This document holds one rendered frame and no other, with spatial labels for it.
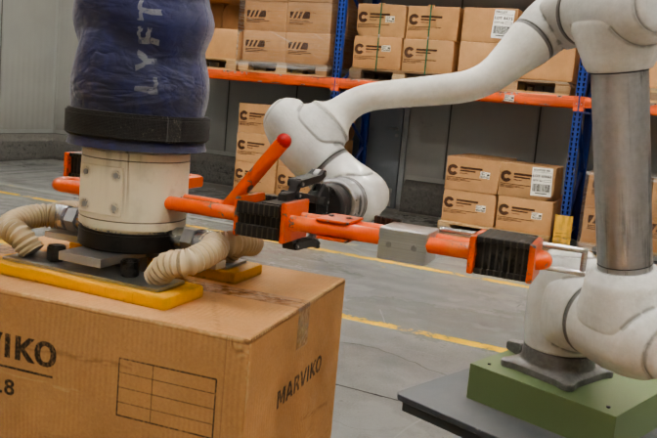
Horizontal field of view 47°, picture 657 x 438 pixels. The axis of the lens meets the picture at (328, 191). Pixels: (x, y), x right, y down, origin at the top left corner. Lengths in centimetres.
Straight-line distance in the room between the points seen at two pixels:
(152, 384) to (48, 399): 17
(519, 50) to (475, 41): 690
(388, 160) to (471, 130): 115
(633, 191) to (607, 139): 10
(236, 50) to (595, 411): 831
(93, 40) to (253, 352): 52
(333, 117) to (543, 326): 64
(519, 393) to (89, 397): 93
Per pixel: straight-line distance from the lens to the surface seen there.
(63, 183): 133
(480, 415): 171
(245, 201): 111
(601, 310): 153
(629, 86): 145
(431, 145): 986
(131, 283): 114
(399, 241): 104
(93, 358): 112
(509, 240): 101
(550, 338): 170
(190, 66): 120
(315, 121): 143
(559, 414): 167
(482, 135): 968
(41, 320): 116
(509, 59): 152
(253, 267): 130
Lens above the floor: 139
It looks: 7 degrees down
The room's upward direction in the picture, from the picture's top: 5 degrees clockwise
